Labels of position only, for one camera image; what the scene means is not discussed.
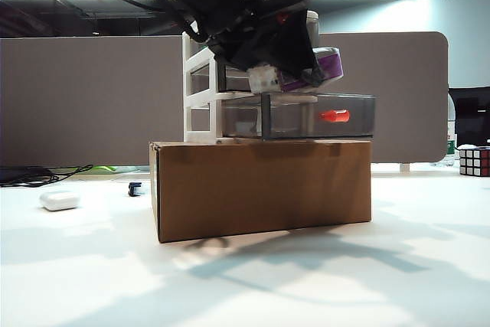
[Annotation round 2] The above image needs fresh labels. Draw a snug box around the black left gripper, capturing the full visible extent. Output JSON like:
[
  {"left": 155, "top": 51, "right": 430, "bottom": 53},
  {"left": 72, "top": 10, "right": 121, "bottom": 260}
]
[{"left": 179, "top": 0, "right": 326, "bottom": 86}]

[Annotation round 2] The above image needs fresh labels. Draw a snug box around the purple white napkin pack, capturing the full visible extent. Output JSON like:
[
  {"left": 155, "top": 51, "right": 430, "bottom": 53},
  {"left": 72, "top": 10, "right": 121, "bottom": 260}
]
[{"left": 247, "top": 46, "right": 345, "bottom": 95}]

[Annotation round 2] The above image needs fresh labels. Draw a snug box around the white plastic drawer cabinet frame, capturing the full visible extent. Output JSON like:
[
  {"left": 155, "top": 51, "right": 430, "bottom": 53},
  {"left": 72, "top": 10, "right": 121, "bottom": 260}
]
[{"left": 181, "top": 11, "right": 321, "bottom": 146}]

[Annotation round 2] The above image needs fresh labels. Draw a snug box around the brown cardboard box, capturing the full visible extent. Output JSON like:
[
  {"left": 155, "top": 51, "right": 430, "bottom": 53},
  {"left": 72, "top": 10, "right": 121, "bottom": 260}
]
[{"left": 148, "top": 139, "right": 373, "bottom": 244}]

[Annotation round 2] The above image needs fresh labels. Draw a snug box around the clear bottle green label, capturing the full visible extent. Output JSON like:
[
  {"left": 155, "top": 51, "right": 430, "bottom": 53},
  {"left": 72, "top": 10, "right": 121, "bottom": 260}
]
[{"left": 446, "top": 131, "right": 457, "bottom": 167}]

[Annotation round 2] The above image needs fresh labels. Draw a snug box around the grey brown desk partition panel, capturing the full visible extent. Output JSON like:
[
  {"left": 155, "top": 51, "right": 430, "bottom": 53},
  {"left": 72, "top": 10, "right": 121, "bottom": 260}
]
[{"left": 0, "top": 31, "right": 449, "bottom": 167}]

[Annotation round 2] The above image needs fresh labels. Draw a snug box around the Rubik's cube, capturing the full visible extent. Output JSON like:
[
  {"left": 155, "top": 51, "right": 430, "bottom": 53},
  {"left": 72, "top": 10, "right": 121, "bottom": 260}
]
[{"left": 459, "top": 145, "right": 490, "bottom": 178}]

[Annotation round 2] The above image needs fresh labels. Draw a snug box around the white earbuds charging case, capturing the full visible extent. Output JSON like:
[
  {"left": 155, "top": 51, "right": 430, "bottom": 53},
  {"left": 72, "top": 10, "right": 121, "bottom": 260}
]
[{"left": 39, "top": 190, "right": 81, "bottom": 212}]

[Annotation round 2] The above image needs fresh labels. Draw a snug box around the thin black cable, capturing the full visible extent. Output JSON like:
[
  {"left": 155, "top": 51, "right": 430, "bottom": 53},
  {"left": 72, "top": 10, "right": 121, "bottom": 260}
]
[{"left": 38, "top": 165, "right": 95, "bottom": 185}]

